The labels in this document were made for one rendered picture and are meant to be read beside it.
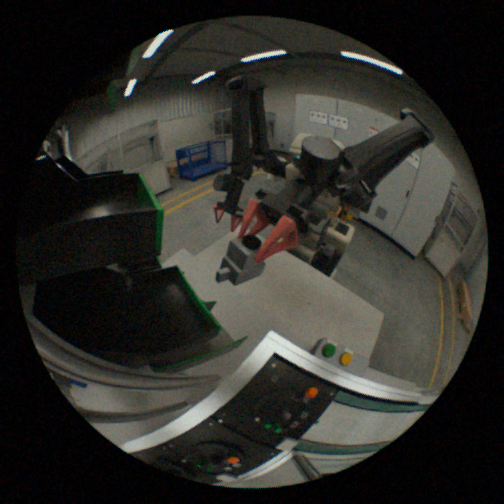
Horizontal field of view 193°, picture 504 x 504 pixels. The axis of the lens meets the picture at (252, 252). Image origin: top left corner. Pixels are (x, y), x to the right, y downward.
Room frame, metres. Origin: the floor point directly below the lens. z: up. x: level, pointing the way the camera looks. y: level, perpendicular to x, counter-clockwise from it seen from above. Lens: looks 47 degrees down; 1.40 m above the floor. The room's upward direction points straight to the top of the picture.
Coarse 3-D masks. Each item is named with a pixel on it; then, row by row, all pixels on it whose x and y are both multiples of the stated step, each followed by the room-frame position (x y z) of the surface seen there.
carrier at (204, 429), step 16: (192, 432) -0.24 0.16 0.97; (208, 432) -0.23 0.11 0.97; (224, 432) -0.22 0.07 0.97; (176, 448) -0.35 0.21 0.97; (192, 448) -0.31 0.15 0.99; (208, 448) -0.29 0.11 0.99; (224, 448) -0.28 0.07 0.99; (240, 448) -0.28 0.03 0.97; (256, 448) -0.28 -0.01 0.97; (272, 448) -0.29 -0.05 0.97; (208, 464) -0.38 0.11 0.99; (224, 464) -0.37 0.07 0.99; (240, 464) -0.35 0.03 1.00; (256, 464) -0.37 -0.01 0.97; (224, 480) -0.49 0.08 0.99
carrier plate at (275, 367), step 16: (272, 368) 0.00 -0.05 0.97; (288, 368) -0.01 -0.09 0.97; (256, 384) -0.05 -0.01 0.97; (272, 384) -0.05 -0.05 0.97; (288, 384) -0.05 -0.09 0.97; (304, 384) -0.06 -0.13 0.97; (320, 384) -0.07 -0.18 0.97; (240, 400) -0.10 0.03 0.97; (256, 400) -0.10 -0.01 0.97; (320, 400) -0.13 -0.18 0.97; (224, 416) -0.16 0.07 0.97; (240, 416) -0.15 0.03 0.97; (320, 416) -0.19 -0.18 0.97; (256, 432) -0.21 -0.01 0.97; (272, 432) -0.21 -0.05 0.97; (288, 432) -0.22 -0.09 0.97; (304, 432) -0.24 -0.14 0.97
